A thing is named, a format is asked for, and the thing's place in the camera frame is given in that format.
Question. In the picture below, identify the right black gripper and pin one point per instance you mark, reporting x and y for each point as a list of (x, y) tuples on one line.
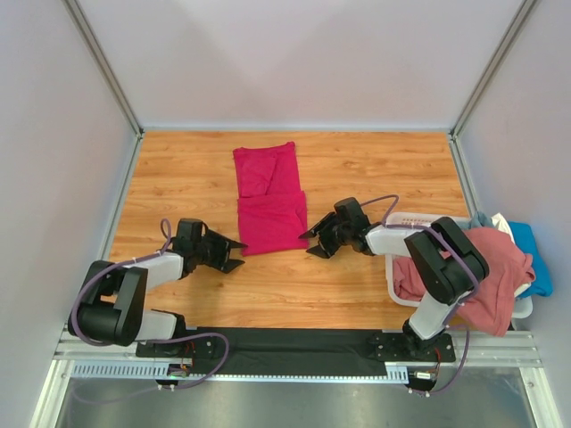
[(330, 220)]

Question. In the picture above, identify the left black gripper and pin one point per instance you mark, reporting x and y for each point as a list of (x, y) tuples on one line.
[(222, 247)]

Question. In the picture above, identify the magenta t shirt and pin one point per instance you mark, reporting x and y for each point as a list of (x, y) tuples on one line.
[(271, 205)]

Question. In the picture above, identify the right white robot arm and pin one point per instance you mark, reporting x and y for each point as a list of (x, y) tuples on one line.
[(450, 267)]

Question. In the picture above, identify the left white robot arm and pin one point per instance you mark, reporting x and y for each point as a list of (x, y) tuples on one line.
[(110, 307)]

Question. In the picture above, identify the black base mat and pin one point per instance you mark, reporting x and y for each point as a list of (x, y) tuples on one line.
[(259, 351)]

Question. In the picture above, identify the cream white t shirt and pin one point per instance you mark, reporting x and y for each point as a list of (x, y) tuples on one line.
[(500, 223)]

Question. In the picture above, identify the dusty pink t shirt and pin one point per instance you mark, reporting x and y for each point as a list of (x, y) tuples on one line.
[(490, 308)]

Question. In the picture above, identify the white laundry basket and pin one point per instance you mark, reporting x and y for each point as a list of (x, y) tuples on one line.
[(405, 293)]

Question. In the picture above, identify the white slotted cable duct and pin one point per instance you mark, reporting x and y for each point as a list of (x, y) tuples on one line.
[(163, 371)]

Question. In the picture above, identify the aluminium frame rail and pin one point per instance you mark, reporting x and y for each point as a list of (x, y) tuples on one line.
[(516, 348)]

